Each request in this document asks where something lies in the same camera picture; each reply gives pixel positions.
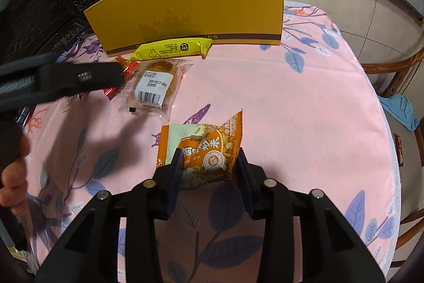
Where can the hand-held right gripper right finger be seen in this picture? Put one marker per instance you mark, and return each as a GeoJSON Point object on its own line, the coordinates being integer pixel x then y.
{"type": "Point", "coordinates": [240, 167]}

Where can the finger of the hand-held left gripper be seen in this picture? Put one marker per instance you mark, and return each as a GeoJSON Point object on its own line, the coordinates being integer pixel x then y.
{"type": "Point", "coordinates": [82, 77]}

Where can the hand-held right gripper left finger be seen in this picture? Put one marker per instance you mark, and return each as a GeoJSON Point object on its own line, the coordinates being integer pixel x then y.
{"type": "Point", "coordinates": [177, 167]}

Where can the orange snack packet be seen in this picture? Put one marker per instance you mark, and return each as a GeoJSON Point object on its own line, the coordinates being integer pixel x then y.
{"type": "Point", "coordinates": [205, 150]}

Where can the red snack packet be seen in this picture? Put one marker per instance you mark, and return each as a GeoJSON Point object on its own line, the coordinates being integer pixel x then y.
{"type": "Point", "coordinates": [127, 69]}

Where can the yellow cardboard box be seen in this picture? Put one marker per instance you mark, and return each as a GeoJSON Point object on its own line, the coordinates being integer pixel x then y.
{"type": "Point", "coordinates": [198, 4]}

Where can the person's left hand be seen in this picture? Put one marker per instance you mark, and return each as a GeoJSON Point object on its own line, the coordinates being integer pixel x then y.
{"type": "Point", "coordinates": [13, 180]}

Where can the white label cake packet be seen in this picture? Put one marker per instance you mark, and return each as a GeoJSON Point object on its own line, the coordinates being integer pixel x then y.
{"type": "Point", "coordinates": [155, 84]}

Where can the pink floral tablecloth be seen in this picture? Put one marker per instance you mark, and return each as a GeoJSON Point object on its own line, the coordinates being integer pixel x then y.
{"type": "Point", "coordinates": [298, 104]}

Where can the yellow snack bar packet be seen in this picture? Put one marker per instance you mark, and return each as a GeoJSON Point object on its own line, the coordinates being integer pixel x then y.
{"type": "Point", "coordinates": [172, 49]}

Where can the dark red packet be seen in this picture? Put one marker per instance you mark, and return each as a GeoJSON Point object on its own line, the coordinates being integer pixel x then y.
{"type": "Point", "coordinates": [399, 150]}

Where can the blue cloth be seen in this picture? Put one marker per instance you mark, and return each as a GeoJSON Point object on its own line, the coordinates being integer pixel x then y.
{"type": "Point", "coordinates": [399, 109]}

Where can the wooden chair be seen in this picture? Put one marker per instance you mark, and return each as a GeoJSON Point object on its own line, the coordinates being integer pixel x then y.
{"type": "Point", "coordinates": [397, 70]}

